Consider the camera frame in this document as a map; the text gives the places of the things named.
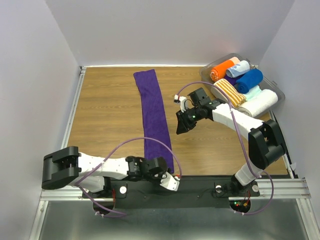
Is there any orange striped rolled towel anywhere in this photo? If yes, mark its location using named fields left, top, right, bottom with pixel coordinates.
left=214, top=78, right=246, bottom=108

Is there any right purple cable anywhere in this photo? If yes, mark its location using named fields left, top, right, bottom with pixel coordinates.
left=174, top=81, right=275, bottom=216

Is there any purple rolled towel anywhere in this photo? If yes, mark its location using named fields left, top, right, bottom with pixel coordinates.
left=224, top=75, right=238, bottom=86

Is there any clear plastic bin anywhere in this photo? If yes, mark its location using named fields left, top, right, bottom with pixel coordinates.
left=198, top=53, right=286, bottom=120

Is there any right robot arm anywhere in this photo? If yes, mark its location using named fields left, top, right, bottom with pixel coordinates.
left=173, top=88, right=287, bottom=195

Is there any aluminium frame rail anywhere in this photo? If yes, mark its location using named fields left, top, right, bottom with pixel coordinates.
left=40, top=178, right=311, bottom=201

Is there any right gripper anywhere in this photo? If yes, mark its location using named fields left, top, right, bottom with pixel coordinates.
left=175, top=106, right=203, bottom=135

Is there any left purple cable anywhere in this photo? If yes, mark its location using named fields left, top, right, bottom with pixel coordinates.
left=77, top=137, right=183, bottom=218

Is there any purple towel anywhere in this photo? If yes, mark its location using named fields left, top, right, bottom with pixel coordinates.
left=133, top=69, right=174, bottom=173
left=224, top=75, right=238, bottom=86

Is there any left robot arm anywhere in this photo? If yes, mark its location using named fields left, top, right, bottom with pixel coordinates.
left=41, top=146, right=179, bottom=197

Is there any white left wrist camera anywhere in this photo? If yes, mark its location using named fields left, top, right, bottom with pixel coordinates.
left=159, top=172, right=181, bottom=192

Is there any white rolled towel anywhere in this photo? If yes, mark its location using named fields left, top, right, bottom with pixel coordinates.
left=238, top=89, right=278, bottom=118

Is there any light blue patterned rolled towel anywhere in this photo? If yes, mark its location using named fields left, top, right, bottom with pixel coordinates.
left=226, top=60, right=251, bottom=78

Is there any pale teal rolled towel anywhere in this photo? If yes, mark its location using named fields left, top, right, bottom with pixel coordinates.
left=243, top=85, right=262, bottom=101

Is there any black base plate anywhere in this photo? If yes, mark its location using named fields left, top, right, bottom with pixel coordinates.
left=88, top=175, right=260, bottom=210

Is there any purple cable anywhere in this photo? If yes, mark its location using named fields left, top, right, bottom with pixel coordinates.
left=174, top=81, right=275, bottom=216
left=77, top=137, right=183, bottom=218

